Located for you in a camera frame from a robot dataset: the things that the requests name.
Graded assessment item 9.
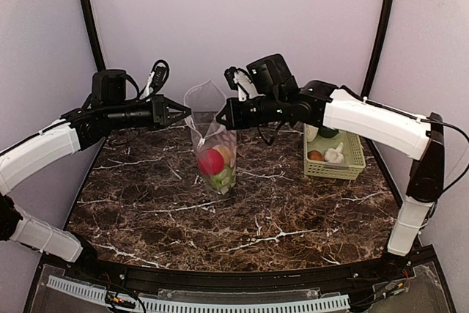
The green apple toy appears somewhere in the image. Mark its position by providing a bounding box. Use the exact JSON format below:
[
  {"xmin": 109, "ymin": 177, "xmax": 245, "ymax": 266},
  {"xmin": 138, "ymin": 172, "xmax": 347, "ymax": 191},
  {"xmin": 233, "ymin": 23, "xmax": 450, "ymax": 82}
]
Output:
[{"xmin": 210, "ymin": 166, "xmax": 235, "ymax": 194}]

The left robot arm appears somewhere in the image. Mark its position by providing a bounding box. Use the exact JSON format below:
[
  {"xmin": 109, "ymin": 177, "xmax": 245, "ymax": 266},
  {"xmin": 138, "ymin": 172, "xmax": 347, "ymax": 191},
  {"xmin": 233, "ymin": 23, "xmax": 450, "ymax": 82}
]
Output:
[{"xmin": 1, "ymin": 59, "xmax": 191, "ymax": 263}]

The clear zip top bag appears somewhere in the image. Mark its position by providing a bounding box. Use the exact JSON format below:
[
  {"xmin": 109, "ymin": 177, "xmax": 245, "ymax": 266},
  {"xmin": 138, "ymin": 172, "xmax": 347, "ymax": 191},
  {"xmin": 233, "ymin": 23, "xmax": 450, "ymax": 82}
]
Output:
[{"xmin": 183, "ymin": 80, "xmax": 237, "ymax": 197}]

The right black corner post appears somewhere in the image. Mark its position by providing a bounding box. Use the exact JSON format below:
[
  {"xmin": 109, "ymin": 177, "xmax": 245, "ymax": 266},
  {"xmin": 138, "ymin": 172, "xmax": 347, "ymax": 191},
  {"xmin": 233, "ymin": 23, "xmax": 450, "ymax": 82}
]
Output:
[{"xmin": 361, "ymin": 0, "xmax": 394, "ymax": 97}]

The red pepper toy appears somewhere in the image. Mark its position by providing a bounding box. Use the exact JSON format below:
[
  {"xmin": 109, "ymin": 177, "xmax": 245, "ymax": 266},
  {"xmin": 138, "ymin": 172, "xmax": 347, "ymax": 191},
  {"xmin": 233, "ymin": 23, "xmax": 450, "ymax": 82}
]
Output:
[{"xmin": 198, "ymin": 149, "xmax": 225, "ymax": 176}]

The dark green pepper toy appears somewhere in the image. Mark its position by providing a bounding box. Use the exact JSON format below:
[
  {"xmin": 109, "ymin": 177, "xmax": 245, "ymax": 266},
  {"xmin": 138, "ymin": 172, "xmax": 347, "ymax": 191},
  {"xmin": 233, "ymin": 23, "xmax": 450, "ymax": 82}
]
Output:
[{"xmin": 318, "ymin": 126, "xmax": 339, "ymax": 139}]

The white garlic toy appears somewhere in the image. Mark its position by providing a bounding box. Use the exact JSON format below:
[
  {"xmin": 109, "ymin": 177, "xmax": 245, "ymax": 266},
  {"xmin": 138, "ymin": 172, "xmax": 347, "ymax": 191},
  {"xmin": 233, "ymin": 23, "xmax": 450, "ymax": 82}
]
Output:
[{"xmin": 324, "ymin": 142, "xmax": 344, "ymax": 164}]

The green plastic basket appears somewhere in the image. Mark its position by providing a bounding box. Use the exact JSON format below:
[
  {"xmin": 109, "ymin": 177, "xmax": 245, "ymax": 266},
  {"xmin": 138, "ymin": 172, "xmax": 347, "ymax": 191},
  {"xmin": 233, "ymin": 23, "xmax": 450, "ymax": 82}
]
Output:
[{"xmin": 303, "ymin": 125, "xmax": 366, "ymax": 180}]

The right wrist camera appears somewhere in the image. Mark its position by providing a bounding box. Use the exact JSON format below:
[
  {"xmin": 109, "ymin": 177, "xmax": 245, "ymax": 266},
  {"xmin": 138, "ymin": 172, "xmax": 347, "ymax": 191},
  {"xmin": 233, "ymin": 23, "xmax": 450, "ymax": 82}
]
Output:
[{"xmin": 224, "ymin": 67, "xmax": 259, "ymax": 102}]

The brown potato toy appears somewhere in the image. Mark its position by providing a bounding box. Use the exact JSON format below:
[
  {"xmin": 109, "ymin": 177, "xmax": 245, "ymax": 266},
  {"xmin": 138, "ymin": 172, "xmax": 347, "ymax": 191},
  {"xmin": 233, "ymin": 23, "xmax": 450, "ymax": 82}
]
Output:
[{"xmin": 308, "ymin": 150, "xmax": 325, "ymax": 162}]

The black front table rail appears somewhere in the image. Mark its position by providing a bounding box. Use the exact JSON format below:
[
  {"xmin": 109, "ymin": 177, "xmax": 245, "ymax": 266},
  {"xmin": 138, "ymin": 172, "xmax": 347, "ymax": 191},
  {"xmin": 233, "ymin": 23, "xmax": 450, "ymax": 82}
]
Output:
[{"xmin": 56, "ymin": 251, "xmax": 413, "ymax": 294}]

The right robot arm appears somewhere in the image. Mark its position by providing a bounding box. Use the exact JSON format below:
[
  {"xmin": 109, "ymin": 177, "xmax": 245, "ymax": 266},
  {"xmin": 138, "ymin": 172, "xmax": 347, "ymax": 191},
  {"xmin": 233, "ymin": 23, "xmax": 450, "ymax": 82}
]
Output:
[{"xmin": 216, "ymin": 54, "xmax": 449, "ymax": 257}]

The orange peach toy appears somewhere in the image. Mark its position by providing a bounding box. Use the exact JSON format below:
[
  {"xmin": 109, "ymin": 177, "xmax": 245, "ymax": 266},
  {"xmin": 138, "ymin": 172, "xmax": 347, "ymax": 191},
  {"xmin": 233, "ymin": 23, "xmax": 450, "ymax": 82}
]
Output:
[{"xmin": 213, "ymin": 144, "xmax": 235, "ymax": 167}]

